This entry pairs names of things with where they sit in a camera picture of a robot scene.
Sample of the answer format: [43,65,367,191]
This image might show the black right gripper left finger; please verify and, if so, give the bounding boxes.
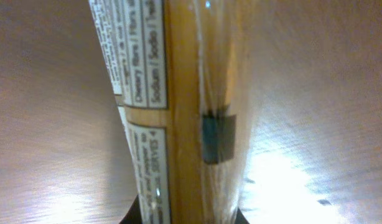
[119,195,142,224]

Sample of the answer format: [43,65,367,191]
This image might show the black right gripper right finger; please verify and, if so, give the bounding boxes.
[234,208,249,224]

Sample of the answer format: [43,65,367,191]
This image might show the red orange pasta package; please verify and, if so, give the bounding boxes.
[89,0,250,224]

